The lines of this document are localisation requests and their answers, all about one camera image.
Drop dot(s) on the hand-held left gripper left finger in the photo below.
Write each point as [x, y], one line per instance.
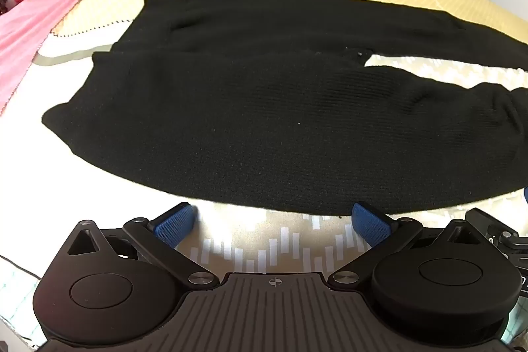
[173, 223]

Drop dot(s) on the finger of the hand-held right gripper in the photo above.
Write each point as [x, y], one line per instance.
[482, 218]

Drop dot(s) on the beige patterned bed sheet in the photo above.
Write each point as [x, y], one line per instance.
[49, 170]

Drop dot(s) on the pink blanket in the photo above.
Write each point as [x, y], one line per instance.
[29, 30]

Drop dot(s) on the black pants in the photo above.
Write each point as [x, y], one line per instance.
[255, 121]

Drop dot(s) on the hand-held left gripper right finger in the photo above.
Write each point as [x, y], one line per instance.
[370, 223]

